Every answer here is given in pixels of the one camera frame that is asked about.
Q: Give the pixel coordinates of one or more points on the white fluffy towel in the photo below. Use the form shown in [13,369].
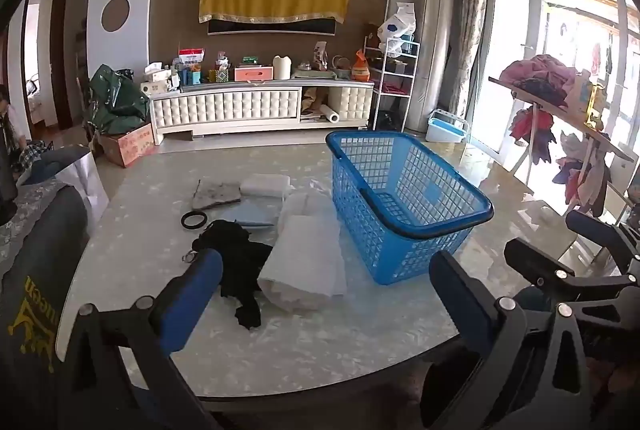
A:
[307,203]

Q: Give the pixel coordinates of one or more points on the clothes drying rack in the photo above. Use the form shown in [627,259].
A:
[564,106]

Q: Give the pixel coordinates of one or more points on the silver paper bag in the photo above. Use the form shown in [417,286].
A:
[73,165]

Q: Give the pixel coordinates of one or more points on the white plastic jug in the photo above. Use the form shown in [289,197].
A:
[282,67]

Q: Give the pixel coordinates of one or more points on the green plastic bag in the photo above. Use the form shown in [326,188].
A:
[117,105]

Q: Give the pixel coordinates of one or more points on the white textured foam sheet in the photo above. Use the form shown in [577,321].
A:
[305,270]

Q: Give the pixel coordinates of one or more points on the light blue cloth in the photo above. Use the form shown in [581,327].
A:
[249,216]

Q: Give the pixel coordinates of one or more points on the white metal shelf rack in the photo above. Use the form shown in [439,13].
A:
[392,75]

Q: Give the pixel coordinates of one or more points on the standing air conditioner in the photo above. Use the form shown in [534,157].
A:
[433,23]

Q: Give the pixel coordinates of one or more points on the dark grey chair back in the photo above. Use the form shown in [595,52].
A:
[40,249]

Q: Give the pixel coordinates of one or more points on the blue plastic laundry basket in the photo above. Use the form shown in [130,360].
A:
[401,202]

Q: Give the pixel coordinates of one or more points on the white plastic bag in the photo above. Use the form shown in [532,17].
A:
[400,24]

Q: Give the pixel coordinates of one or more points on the orange bag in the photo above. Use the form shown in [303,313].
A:
[360,69]

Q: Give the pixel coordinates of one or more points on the patterned curtain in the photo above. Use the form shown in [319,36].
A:
[470,10]

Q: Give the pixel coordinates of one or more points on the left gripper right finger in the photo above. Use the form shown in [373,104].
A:
[468,302]

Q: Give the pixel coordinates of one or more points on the black plush toy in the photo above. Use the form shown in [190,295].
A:
[242,262]

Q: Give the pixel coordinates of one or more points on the light blue storage bin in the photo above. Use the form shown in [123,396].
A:
[444,127]

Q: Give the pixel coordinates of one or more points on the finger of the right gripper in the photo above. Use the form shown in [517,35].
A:
[606,235]
[533,264]

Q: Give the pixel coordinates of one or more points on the pink drawer box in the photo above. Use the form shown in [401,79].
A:
[253,74]

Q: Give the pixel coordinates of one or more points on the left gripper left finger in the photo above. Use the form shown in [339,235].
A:
[180,305]

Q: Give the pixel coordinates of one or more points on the paper towel roll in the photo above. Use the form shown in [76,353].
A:
[329,113]

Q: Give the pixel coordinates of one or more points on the grey fuzzy mat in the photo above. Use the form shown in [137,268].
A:
[210,194]

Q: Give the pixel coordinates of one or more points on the white tufted TV cabinet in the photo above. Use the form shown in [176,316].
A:
[276,105]

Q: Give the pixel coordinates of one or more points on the cardboard box red print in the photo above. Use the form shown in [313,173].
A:
[125,150]

